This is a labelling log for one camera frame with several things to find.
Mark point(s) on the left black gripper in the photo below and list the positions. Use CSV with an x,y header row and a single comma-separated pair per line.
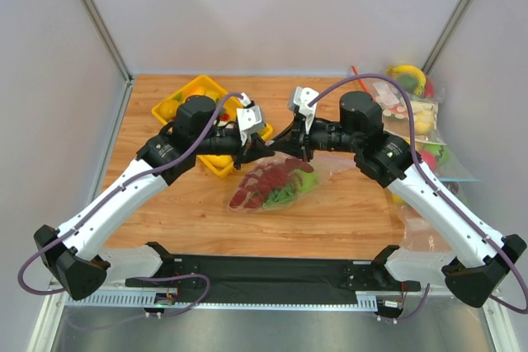
x,y
240,151

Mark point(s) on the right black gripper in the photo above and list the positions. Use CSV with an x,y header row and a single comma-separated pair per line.
x,y
303,143

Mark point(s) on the red fake lobster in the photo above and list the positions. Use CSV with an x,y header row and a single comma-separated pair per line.
x,y
248,197

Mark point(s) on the clear zip top bag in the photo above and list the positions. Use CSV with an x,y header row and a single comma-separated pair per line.
x,y
326,165

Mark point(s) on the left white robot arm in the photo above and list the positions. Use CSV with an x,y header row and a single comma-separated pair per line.
x,y
74,252

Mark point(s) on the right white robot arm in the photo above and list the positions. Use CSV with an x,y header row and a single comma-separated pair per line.
x,y
479,257

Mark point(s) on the yellow fake mango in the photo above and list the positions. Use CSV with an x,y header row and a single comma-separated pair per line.
x,y
217,161

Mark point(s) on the fake cherry tomatoes sprig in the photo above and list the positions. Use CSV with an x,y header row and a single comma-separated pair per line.
x,y
224,116

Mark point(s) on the fake green cabbage leaf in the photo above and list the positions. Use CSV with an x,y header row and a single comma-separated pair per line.
x,y
286,181

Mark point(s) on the fake orange-yellow mango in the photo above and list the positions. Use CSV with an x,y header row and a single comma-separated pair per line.
x,y
196,91

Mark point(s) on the fake yellow banana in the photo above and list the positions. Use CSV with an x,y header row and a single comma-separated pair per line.
x,y
410,77

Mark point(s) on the bag with mixed food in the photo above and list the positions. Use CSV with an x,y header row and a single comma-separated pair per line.
x,y
395,113

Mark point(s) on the bag with yellow-green fruit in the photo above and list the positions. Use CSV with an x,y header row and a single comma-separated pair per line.
x,y
401,207

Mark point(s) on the blue-zip clear bag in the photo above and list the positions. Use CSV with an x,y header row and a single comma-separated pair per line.
x,y
418,234

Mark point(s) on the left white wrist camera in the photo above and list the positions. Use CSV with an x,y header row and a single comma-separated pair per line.
x,y
250,118

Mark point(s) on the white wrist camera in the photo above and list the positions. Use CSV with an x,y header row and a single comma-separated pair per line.
x,y
250,118
300,102

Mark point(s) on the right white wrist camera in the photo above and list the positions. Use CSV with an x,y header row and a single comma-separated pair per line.
x,y
300,102

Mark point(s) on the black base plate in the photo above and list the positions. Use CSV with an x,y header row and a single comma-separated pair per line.
x,y
273,280

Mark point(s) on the aluminium frame rail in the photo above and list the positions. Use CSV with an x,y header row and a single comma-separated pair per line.
x,y
170,313

